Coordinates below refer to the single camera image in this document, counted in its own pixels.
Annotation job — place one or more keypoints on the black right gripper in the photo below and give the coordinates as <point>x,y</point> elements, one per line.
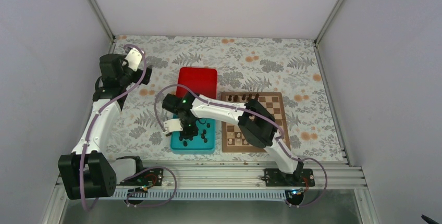
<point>193,132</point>

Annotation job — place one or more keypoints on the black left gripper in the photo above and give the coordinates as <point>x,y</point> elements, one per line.
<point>146,76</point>

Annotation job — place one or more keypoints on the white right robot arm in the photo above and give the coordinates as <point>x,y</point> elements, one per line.
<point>257,125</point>

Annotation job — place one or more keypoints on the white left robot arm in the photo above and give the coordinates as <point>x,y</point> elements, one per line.
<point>86,172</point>

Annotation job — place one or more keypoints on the blue plastic tray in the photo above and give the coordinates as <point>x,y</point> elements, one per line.
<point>203,143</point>

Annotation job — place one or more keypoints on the red square tin lid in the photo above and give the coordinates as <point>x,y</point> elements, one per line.
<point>199,80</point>

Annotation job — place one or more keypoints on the wooden chessboard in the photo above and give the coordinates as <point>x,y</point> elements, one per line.
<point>232,138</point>

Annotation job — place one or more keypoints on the floral patterned table mat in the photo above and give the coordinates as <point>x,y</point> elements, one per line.
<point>243,64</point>

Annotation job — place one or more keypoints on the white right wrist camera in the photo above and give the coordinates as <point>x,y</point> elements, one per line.
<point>172,125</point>

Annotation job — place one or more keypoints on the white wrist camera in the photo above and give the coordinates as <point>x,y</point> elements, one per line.
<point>172,125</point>
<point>133,59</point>

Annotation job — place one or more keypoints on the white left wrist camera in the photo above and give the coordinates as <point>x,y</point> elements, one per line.
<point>133,59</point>

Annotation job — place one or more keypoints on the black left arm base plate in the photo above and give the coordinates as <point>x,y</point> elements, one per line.
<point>152,177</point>

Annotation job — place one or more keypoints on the aluminium front rail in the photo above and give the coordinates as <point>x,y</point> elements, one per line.
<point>186,180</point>

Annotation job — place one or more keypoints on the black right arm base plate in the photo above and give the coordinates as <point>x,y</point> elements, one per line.
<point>275,178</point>

